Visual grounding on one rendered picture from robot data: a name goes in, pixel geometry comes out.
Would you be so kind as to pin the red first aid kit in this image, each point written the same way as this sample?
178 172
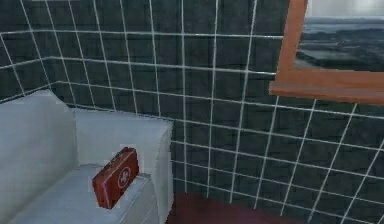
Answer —
115 178

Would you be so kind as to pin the wooden framed window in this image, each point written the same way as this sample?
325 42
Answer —
330 66

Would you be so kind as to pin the white armchair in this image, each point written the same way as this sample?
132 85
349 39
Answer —
50 160

